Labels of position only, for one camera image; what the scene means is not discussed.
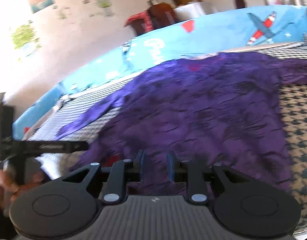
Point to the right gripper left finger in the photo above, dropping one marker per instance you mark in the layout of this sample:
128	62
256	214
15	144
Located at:
120	173

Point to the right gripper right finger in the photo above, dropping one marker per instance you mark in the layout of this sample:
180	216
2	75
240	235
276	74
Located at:
189	172

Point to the purple floral garment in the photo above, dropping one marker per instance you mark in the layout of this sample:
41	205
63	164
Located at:
221	109

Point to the person's left hand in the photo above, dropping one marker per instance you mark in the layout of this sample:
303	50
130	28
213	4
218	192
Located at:
7	185

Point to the houndstooth sofa seat cover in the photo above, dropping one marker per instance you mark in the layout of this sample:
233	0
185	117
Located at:
293	111

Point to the blue printed sofa back cover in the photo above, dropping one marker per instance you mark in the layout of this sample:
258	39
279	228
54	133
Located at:
206	34

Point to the red patterned cloth on chair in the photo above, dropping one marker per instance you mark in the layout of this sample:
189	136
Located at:
141	23

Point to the dark wooden chair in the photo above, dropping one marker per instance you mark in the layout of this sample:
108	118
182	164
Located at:
162	15
240	4

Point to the white clothed dining table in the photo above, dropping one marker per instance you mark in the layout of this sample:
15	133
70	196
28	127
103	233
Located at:
194	10

